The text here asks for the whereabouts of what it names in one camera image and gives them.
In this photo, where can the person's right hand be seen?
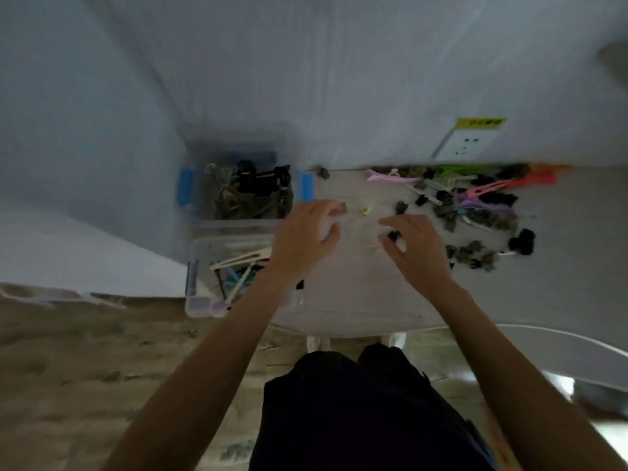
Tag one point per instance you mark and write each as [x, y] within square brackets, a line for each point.
[427, 259]

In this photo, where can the person's left hand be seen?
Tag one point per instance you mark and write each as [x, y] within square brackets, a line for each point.
[299, 240]

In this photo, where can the bundle of long pastel clips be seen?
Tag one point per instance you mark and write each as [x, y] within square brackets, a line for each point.
[240, 262]

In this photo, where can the small dark hair claws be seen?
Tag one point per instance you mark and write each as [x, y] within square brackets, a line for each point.
[250, 196]

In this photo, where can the long purple hair clip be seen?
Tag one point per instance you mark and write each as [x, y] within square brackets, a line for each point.
[473, 203]

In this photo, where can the long green hair clip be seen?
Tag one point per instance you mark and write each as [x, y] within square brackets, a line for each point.
[456, 169]

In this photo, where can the pile of assorted hair clips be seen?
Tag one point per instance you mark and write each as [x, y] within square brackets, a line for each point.
[522, 241]

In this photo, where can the clear box black latches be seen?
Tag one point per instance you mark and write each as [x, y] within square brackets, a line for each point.
[201, 304]

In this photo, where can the clear box blue latches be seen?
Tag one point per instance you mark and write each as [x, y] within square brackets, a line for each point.
[186, 187]

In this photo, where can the long coral hair clip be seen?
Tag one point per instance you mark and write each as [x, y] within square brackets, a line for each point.
[535, 180]

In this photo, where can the person's left forearm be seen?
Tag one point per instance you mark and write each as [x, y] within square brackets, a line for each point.
[201, 387]

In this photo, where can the person's right forearm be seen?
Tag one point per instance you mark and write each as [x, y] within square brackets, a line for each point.
[515, 387]

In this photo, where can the person's black clothing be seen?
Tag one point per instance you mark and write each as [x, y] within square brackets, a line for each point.
[353, 426]

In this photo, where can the white shoe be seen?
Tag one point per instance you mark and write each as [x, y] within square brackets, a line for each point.
[397, 339]
[316, 344]

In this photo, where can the yellow warning sticker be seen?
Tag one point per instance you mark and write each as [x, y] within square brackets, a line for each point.
[480, 123]

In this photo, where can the white corner shelf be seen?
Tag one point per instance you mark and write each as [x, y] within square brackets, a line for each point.
[615, 58]

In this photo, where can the white wall socket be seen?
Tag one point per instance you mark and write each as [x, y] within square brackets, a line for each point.
[463, 147]

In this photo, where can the white metal frame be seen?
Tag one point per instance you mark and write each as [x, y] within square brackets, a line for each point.
[49, 294]

